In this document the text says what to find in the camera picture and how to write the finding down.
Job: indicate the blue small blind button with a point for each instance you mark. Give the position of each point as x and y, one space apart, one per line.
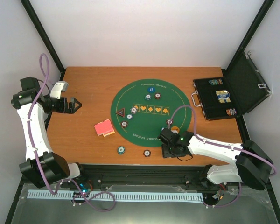
151 89

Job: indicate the triangular all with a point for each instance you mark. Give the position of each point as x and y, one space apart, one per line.
121 112

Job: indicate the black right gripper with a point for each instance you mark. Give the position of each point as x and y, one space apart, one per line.
166 153

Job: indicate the brown 100 chip top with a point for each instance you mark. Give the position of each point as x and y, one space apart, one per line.
157 96

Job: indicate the silver case handle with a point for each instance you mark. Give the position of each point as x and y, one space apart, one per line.
195 99

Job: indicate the green 50 chip top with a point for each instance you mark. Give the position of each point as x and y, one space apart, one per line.
148 97

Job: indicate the green blue 50 chip stack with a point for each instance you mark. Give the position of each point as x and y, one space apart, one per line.
121 150

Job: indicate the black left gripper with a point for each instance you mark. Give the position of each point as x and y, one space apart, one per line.
64 109

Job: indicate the red backed card deck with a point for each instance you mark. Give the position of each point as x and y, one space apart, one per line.
99 128

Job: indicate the blue gold card deck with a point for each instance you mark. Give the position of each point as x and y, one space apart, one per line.
223 96

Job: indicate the chips row in case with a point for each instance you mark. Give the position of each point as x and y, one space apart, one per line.
215 81

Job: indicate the yellow playing card box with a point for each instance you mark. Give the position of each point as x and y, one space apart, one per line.
108 128

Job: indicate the red white chips in case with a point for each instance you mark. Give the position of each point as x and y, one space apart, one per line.
231 112

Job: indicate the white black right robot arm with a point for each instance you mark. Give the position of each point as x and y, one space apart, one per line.
246 163

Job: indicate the brown 100 chip stack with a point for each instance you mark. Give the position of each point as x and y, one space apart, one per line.
147 153

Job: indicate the orange big blind button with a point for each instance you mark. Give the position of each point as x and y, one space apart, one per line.
175 128

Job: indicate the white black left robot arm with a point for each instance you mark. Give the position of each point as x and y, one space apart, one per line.
42 165

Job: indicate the black aluminium frame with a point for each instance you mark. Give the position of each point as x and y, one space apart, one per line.
151 175

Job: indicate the round green poker mat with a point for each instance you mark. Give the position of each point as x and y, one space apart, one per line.
145 126

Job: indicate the light blue cable duct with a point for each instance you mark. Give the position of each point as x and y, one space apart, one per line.
119 196

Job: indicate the black poker case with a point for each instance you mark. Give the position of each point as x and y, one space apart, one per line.
246 87

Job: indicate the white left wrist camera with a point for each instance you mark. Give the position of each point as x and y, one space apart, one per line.
58 88

